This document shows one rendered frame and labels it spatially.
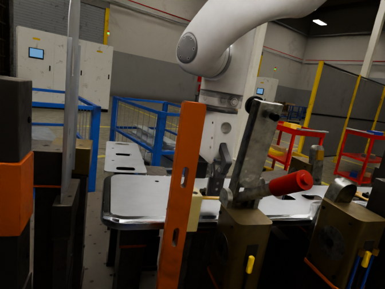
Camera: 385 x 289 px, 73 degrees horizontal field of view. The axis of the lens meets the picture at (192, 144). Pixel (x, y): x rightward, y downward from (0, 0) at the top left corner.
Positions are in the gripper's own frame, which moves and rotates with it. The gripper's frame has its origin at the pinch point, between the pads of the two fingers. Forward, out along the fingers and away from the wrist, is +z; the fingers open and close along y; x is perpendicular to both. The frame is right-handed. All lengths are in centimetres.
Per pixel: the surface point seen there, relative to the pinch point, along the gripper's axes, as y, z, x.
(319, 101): 364, -27, -360
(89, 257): 21.7, 33.1, 22.4
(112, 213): -7.4, 3.1, 18.6
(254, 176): -15.8, -7.4, -0.7
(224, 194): -14.2, -3.7, 2.7
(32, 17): 1330, -198, 368
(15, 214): -18.5, -2.9, 28.9
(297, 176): -25.9, -11.4, 1.0
